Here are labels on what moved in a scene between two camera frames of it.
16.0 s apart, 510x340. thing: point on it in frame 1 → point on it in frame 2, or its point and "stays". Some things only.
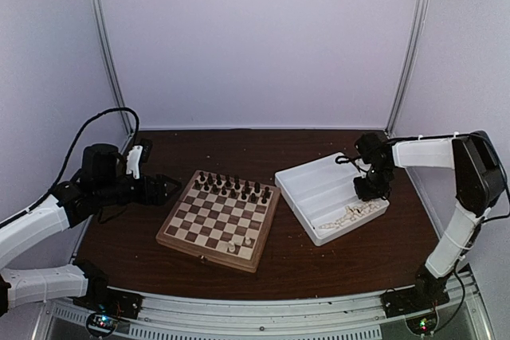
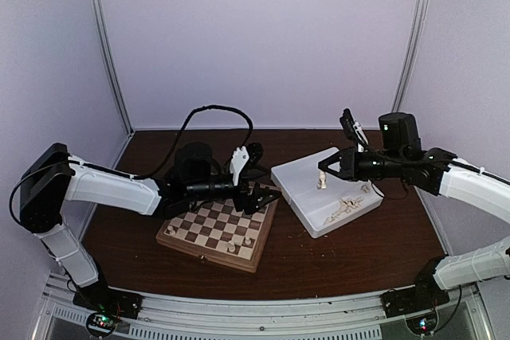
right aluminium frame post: [412, 47] stays
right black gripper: [364, 194] → [349, 166]
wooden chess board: [221, 219] stays
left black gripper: [158, 198] → [250, 203]
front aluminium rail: [166, 317] stays
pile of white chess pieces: [351, 214] → [345, 207]
